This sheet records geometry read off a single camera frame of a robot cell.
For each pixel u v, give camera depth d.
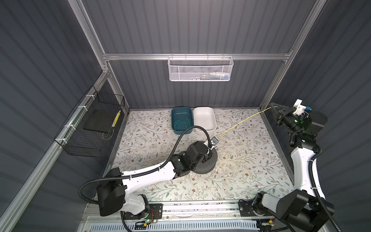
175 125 1.05
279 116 0.62
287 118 0.61
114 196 0.40
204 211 0.75
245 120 1.15
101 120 0.75
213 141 0.62
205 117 1.15
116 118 0.79
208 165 0.83
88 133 0.72
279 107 0.67
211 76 0.92
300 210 0.40
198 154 0.54
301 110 0.63
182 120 1.09
